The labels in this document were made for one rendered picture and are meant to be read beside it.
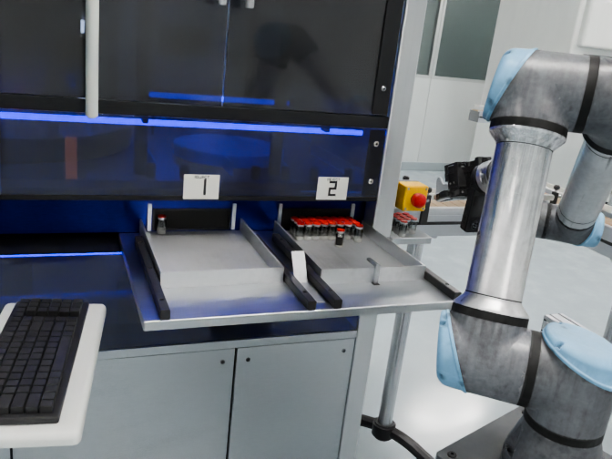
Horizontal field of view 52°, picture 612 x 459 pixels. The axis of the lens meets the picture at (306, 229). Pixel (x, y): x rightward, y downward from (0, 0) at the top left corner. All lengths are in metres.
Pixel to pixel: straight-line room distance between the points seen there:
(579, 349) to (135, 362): 1.08
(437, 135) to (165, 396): 5.94
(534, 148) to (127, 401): 1.18
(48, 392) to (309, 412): 0.99
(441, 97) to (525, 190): 6.28
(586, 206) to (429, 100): 5.98
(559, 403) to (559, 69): 0.48
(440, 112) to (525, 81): 6.28
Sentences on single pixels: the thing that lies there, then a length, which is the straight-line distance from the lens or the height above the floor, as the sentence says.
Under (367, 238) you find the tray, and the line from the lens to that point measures 1.71.
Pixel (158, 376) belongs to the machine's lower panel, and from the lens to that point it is 1.70.
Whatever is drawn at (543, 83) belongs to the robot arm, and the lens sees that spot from 1.01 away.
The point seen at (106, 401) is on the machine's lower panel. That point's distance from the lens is 1.71.
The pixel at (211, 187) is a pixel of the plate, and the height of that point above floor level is 1.02.
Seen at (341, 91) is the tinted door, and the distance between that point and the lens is 1.58.
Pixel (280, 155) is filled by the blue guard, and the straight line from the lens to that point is 1.54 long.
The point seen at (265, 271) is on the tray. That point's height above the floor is 0.91.
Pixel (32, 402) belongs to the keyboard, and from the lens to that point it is 1.06.
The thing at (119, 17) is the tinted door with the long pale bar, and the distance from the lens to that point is 1.44.
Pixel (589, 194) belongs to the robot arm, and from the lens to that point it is 1.22.
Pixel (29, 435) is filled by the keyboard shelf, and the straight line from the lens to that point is 1.03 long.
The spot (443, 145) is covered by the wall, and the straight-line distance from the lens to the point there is 7.38.
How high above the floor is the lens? 1.41
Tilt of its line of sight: 18 degrees down
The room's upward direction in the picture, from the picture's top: 7 degrees clockwise
